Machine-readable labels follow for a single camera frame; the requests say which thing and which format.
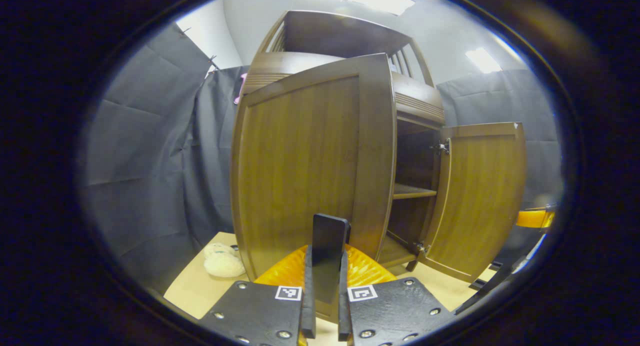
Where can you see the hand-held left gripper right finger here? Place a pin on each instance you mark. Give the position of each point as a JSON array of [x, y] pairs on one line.
[[343, 311]]

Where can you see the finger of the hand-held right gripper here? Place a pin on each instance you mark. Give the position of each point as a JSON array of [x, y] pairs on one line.
[[534, 218]]

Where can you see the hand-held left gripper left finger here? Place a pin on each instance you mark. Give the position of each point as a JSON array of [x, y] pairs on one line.
[[308, 306]]

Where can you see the wooden shoe cabinet door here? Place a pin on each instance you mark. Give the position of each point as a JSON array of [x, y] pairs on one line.
[[480, 196], [300, 171]]

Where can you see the wooden double-door shoe cabinet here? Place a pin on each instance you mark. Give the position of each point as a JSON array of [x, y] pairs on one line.
[[420, 101]]

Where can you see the cream plush toy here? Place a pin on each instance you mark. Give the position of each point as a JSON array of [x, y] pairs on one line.
[[222, 261]]

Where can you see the small ceiling light panel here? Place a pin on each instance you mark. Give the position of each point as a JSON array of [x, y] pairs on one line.
[[482, 60]]

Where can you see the black backdrop cloth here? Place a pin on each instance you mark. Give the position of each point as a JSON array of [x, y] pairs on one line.
[[150, 161]]

